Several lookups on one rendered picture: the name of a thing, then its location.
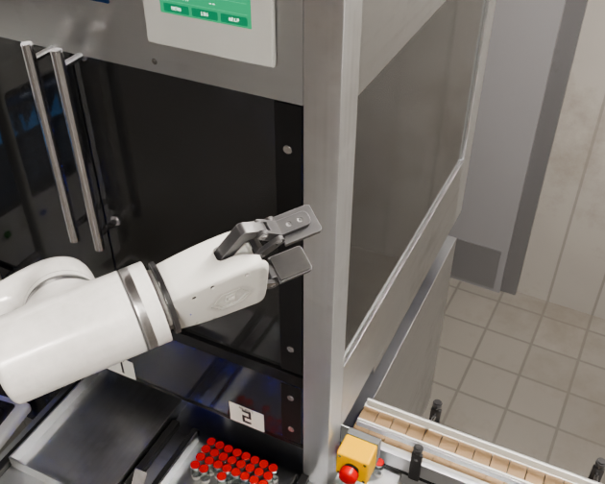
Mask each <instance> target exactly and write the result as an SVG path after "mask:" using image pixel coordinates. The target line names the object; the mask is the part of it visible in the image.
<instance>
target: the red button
mask: <svg viewBox="0 0 605 484"><path fill-rule="evenodd" d="M338 474H339V478H340V480H341V481H343V482H344V483H346V484H354V483H355V482H356V481H357V479H358V476H359V475H358V472H357V471H356V470H355V469H354V468H352V467H350V466H343V467H342V468H341V470H340V471H339V473H338Z"/></svg>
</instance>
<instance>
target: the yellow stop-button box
mask: <svg viewBox="0 0 605 484"><path fill-rule="evenodd" d="M379 450H380V439H379V438H376V437H375V436H372V435H369V434H367V433H364V432H362V431H359V430H357V429H354V428H351V427H350V428H349V430H348V432H347V435H346V436H345V438H344V440H343V442H342V444H341V446H340V447H339V448H338V450H337V457H336V472H338V473H339V471H340V470H341V468H342V467H343V466H350V467H352V468H354V469H355V470H356V471H357V472H358V475H359V476H358V479H357V481H359V482H361V483H364V484H367V483H368V481H369V479H370V477H371V475H372V473H373V470H374V468H375V465H376V463H377V461H378V458H379Z"/></svg>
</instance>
